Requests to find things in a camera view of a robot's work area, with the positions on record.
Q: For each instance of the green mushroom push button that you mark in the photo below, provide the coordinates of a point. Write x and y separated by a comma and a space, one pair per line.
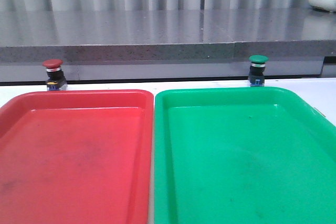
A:
256, 72

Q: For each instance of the red mushroom push button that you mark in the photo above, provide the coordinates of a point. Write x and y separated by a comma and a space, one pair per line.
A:
56, 78

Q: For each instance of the green plastic tray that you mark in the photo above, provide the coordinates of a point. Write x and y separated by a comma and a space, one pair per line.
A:
242, 155

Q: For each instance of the red plastic tray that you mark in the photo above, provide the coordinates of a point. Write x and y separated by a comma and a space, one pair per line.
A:
76, 157

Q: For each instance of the grey stone ledge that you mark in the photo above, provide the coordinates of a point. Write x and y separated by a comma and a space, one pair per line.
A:
166, 35

